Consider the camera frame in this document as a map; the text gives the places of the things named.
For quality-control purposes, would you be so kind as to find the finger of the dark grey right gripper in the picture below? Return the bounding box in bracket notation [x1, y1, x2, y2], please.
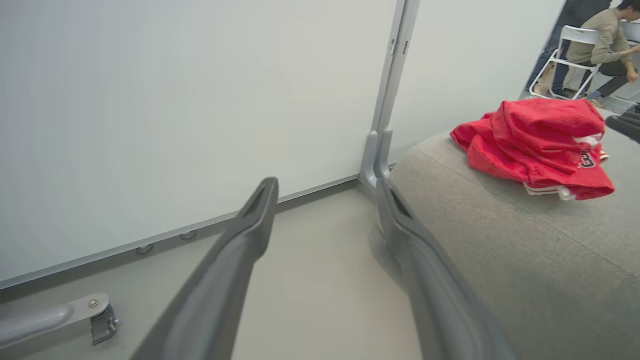
[604, 111, 640, 145]

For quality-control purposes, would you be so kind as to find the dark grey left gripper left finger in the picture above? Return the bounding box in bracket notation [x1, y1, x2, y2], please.
[130, 176, 279, 360]

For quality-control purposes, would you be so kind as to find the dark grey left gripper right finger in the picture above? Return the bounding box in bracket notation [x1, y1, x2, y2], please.
[375, 179, 519, 360]

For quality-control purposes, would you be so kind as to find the red garment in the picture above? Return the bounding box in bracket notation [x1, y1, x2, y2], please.
[450, 97, 616, 202]

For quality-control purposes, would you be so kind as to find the grey fabric sofa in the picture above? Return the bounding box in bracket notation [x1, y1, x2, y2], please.
[369, 107, 640, 360]

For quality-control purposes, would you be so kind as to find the seated person in olive top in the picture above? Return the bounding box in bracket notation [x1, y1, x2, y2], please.
[565, 0, 640, 101]

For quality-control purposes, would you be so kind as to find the white folding chair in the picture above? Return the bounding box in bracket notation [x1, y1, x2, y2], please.
[528, 25, 602, 101]

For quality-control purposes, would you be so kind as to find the large white partition panel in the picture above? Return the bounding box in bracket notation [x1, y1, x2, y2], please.
[0, 0, 401, 292]

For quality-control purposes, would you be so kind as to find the grey partition foot with caster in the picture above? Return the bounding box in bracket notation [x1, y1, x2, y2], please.
[0, 292, 120, 351]

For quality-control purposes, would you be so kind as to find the grey partition corner post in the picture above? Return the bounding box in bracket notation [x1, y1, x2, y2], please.
[358, 0, 422, 192]

